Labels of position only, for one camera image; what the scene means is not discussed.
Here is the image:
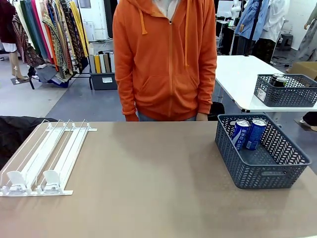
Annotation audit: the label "grey cloth pile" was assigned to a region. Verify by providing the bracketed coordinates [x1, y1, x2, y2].
[36, 64, 59, 84]

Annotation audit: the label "bystander leg with white shoe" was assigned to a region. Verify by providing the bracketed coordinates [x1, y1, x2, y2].
[293, 111, 317, 132]

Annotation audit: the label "green patterned hanging garment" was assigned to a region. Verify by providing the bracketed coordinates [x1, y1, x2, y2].
[41, 2, 75, 77]

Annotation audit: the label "beige mannequin legs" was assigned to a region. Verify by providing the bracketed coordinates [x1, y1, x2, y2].
[9, 51, 30, 81]

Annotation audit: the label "white can dispenser rack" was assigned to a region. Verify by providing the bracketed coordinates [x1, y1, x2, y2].
[0, 119, 98, 198]

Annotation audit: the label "pink hanging garment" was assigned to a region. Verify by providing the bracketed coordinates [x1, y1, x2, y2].
[30, 0, 54, 64]

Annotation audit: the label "brown patterned shawl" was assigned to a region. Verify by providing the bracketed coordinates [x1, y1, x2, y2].
[11, 13, 45, 68]

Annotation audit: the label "blue Pocari Sweat can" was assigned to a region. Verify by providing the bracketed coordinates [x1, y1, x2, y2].
[245, 118, 267, 151]
[231, 119, 250, 152]

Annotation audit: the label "taupe panel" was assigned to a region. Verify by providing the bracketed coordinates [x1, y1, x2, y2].
[103, 53, 111, 73]

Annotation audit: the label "grey storage bin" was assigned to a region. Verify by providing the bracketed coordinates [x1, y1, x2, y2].
[89, 71, 118, 91]

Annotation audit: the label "white mannequin torso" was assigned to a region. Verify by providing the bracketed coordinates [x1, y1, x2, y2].
[231, 0, 242, 19]

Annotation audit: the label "black tall panel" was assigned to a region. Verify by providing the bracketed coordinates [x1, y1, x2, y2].
[104, 0, 118, 39]

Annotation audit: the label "maroon garment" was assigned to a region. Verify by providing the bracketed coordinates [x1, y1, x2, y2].
[0, 0, 17, 45]

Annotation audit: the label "white dispenser pusher plate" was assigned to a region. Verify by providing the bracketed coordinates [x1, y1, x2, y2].
[6, 170, 28, 192]
[42, 170, 60, 192]

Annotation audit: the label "dark floral hanging garment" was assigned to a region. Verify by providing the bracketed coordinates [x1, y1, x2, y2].
[59, 0, 86, 72]

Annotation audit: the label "brown cardboard box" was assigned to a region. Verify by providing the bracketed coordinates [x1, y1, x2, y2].
[288, 61, 317, 81]

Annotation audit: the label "dark green hanging garment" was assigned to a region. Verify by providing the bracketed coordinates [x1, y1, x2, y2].
[19, 0, 42, 54]

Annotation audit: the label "person's right forearm orange sleeve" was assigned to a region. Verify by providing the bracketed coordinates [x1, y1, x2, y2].
[116, 74, 140, 122]

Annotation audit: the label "person's left forearm orange sleeve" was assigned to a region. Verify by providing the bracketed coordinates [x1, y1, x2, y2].
[197, 74, 216, 116]

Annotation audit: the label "patterned blue fabric pile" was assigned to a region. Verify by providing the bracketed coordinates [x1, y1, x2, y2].
[51, 70, 75, 88]

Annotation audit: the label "black plastic stool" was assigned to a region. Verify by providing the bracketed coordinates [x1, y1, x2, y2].
[280, 33, 295, 52]

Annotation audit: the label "blue shirt on mannequin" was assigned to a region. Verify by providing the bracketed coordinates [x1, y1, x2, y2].
[234, 0, 270, 42]

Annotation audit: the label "white floor appliance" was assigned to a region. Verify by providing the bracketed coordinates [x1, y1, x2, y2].
[83, 21, 97, 42]

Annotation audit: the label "grey blue hanging garment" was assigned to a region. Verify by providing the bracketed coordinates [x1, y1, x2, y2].
[24, 0, 49, 60]

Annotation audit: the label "black fabric cover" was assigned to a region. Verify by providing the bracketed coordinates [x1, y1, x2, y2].
[0, 116, 58, 169]

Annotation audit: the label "white hanging garment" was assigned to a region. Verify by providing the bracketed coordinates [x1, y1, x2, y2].
[14, 0, 34, 50]

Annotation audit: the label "black metal clothes rack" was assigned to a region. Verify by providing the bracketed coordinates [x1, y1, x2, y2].
[29, 0, 94, 90]

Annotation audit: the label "black round bin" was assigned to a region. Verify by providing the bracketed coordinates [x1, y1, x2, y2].
[208, 101, 226, 121]

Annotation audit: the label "grey dress on mannequin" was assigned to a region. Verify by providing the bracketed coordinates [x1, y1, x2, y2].
[297, 4, 317, 62]

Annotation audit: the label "black stand pole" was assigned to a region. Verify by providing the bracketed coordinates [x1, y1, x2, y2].
[248, 0, 264, 57]

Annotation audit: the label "white side table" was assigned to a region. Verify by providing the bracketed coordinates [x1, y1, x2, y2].
[214, 55, 317, 130]

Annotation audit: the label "black trousers on mannequin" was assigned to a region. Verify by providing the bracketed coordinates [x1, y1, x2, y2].
[232, 34, 251, 57]

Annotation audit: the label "orange hanging garment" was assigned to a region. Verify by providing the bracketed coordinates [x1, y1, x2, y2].
[44, 31, 60, 72]

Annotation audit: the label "light grey panel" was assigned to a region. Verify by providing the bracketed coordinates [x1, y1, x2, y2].
[88, 54, 96, 74]

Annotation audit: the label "dark skirt on mannequin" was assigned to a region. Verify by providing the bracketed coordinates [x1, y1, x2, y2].
[252, 38, 277, 63]

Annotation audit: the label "grey plastic woven basket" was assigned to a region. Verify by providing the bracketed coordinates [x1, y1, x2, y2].
[254, 73, 317, 108]
[214, 114, 312, 190]

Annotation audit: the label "white shirt on mannequin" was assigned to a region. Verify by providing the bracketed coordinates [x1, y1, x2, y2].
[260, 0, 291, 43]

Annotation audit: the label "yellow panel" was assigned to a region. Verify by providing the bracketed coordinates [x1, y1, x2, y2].
[94, 55, 102, 74]

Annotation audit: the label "person in orange hoodie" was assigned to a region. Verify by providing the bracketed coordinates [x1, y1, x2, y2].
[112, 0, 218, 122]

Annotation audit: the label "yellow hanging garment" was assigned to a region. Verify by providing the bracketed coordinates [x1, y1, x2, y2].
[68, 0, 89, 58]

